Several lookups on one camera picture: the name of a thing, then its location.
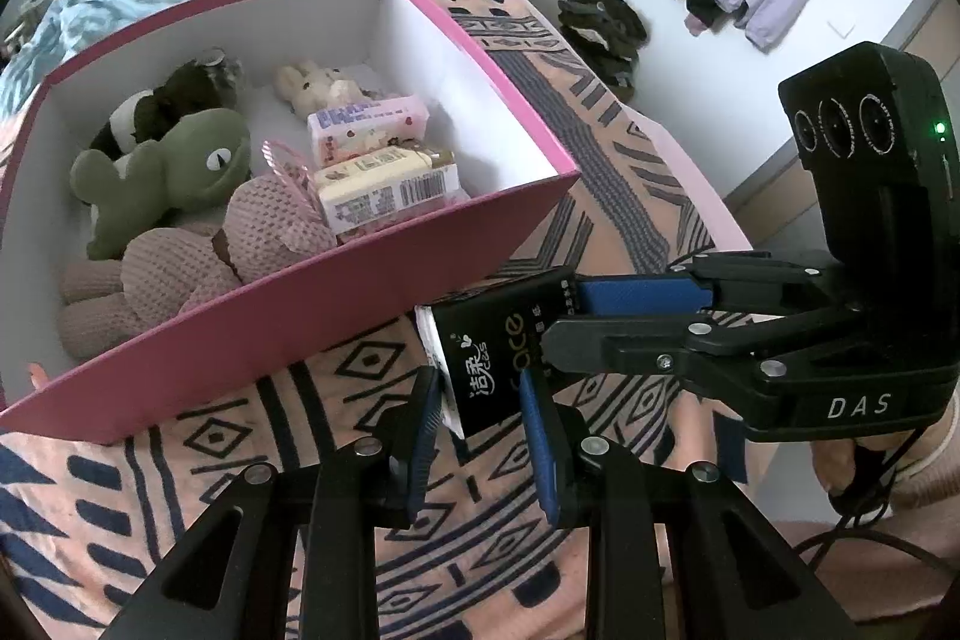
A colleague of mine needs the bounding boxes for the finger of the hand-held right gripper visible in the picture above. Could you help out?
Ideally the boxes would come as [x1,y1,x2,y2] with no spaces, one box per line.
[574,254,837,319]
[541,310,826,401]

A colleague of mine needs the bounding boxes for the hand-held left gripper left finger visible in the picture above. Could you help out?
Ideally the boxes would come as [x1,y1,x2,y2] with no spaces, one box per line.
[105,366,443,640]

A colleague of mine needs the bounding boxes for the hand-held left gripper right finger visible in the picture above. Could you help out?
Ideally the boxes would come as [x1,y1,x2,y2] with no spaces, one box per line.
[517,370,860,640]

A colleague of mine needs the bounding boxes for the black tissue pack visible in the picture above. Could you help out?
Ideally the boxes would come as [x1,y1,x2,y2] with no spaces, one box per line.
[415,265,593,440]

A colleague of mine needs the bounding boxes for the pink cardboard box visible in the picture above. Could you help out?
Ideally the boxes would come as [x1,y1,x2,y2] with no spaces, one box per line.
[0,0,582,446]

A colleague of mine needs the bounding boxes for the cream tissue pack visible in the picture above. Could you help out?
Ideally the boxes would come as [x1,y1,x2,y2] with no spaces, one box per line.
[313,149,460,236]

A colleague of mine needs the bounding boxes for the floral tissue pack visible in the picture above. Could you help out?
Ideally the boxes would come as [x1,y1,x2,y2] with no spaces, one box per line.
[307,94,430,165]

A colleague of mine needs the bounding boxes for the white plush bunny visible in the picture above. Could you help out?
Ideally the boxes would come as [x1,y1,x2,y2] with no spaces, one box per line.
[272,59,376,120]

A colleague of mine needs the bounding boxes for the person's right hand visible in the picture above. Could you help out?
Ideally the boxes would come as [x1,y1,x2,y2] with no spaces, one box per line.
[810,437,865,496]

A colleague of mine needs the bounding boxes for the pink knitted plush toy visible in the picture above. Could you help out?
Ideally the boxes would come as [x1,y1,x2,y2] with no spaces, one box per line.
[58,173,338,362]

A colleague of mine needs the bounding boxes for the green frog plush toy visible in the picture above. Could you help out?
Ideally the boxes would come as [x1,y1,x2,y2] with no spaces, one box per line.
[70,107,252,261]

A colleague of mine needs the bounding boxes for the brown and white plush toy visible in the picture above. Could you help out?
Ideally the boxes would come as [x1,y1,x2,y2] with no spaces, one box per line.
[88,51,245,157]

